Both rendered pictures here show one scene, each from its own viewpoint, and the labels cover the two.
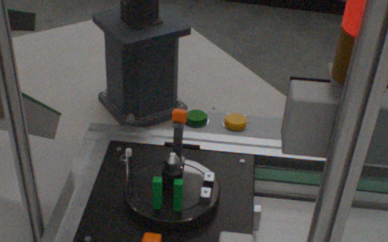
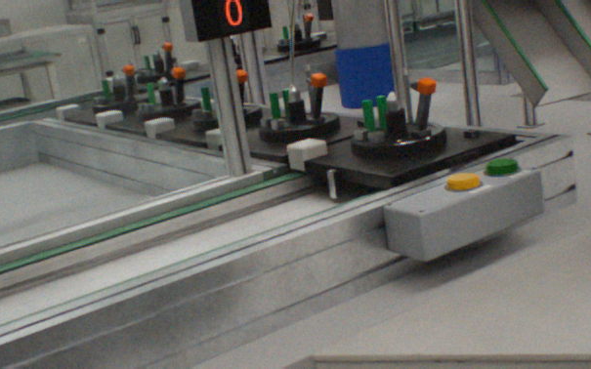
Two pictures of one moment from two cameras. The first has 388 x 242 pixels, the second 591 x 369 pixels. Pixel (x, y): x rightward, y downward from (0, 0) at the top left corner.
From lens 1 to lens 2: 1.79 m
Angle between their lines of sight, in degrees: 115
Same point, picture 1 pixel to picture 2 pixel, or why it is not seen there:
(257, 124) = (444, 194)
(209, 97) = not seen: outside the picture
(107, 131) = (545, 142)
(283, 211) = not seen: hidden behind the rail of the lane
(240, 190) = (359, 165)
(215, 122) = (483, 178)
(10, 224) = not seen: hidden behind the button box
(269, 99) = not seen: outside the picture
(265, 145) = (403, 191)
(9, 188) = (587, 172)
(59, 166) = not seen: outside the picture
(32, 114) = (508, 54)
